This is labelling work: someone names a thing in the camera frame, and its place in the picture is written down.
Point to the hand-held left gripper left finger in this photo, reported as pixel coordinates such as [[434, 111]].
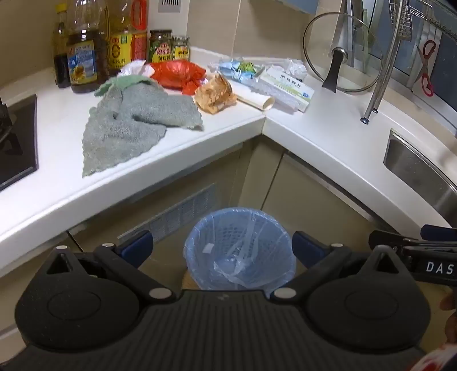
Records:
[[137, 245]]

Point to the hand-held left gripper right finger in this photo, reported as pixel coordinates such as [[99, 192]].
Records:
[[306, 247]]

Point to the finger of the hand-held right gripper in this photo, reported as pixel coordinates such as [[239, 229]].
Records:
[[383, 238], [437, 231]]

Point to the blue plastic wastebasket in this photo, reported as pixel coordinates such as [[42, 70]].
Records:
[[200, 235]]

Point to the cream plastic tube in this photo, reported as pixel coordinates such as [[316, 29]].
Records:
[[255, 100]]

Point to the white medicine box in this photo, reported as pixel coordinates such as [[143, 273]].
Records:
[[285, 87]]

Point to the brown paper bag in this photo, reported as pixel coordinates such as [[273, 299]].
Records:
[[214, 94]]

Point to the white tissue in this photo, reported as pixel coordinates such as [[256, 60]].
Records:
[[134, 67]]

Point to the blue white plastic packet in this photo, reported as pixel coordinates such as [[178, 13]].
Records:
[[232, 69]]

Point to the person's right hand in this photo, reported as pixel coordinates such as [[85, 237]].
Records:
[[451, 314]]

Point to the wide beige cabinet door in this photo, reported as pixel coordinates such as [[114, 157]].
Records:
[[310, 199]]

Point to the silver vent grille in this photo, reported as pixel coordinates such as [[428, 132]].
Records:
[[171, 212]]

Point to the brown round stand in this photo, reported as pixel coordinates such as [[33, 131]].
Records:
[[189, 281]]

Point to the steel sink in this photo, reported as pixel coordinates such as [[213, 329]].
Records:
[[417, 167]]

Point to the narrow beige cabinet door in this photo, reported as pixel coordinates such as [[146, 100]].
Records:
[[264, 167]]

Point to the red white printed clothing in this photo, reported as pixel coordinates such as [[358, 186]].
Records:
[[439, 360]]

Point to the beige cabinet panel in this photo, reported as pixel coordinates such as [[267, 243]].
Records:
[[221, 171]]

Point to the grey green towel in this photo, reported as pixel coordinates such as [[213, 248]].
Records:
[[135, 121]]

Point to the black gas stove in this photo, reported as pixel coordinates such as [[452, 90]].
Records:
[[18, 142]]

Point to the steel dish rack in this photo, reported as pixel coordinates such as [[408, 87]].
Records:
[[382, 78]]

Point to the glass pot lid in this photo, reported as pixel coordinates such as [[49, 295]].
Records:
[[334, 71]]

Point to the blue label oil bottle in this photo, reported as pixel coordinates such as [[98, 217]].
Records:
[[85, 60]]

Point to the dark soy sauce bottle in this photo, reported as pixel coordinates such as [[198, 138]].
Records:
[[61, 64]]

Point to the large green label jar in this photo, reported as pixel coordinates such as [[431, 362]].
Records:
[[160, 48]]

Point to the yellow label oil bottle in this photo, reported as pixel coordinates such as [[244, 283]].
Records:
[[123, 46]]

